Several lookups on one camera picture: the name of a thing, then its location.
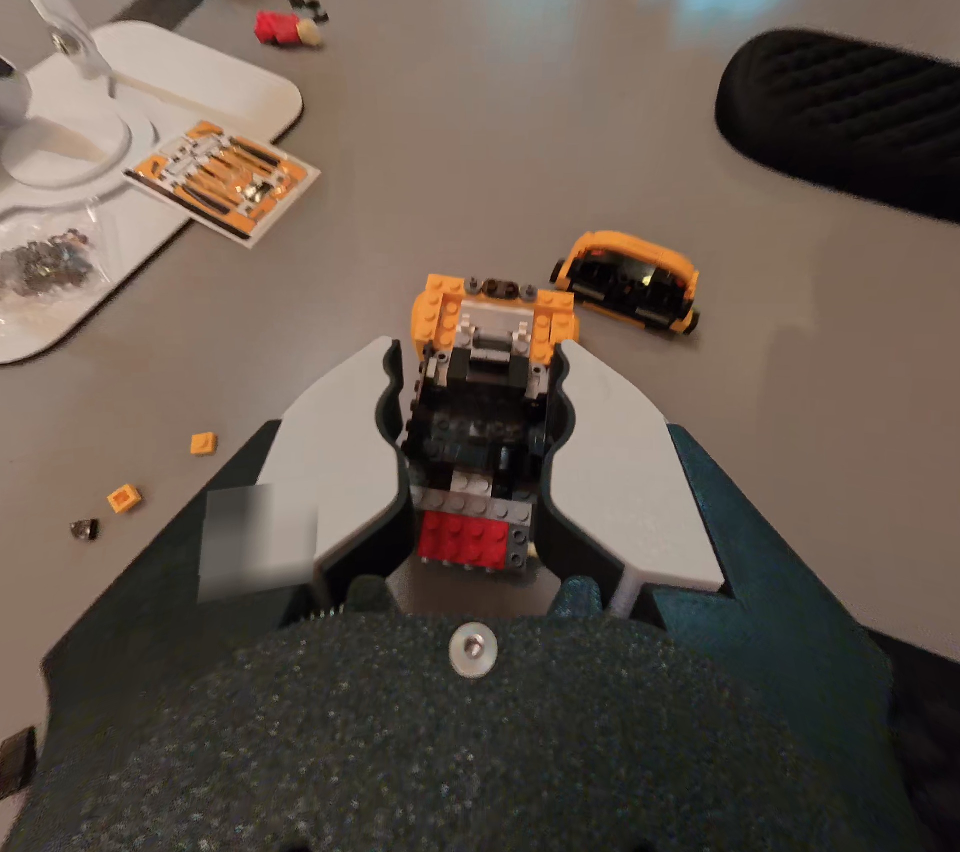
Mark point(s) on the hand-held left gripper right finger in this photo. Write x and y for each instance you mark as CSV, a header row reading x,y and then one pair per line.
x,y
630,485

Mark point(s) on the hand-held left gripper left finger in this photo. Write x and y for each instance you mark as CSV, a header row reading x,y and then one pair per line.
x,y
337,447

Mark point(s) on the orange black lego car chassis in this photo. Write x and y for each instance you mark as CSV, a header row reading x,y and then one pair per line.
x,y
465,537

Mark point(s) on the orange black lego assembly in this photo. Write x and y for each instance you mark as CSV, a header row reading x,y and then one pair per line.
x,y
600,245

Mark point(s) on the small orange lego piece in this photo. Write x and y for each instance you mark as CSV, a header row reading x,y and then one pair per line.
x,y
203,443
124,498

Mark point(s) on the black lego slope piece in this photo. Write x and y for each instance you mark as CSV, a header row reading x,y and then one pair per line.
x,y
84,530

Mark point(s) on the red lego minifigure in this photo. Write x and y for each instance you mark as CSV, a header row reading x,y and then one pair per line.
x,y
274,27

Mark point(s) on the black lego wrench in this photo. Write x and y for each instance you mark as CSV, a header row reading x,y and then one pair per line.
x,y
315,12

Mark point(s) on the chunky black lego piece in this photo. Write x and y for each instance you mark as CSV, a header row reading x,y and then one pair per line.
x,y
15,762

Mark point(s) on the orange sticker sheet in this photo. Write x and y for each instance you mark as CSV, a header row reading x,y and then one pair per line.
x,y
225,181

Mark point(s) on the clear bag of screws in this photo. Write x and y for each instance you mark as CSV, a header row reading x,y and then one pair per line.
x,y
45,267

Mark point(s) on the white book stand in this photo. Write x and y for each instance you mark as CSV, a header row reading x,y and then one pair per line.
x,y
195,72

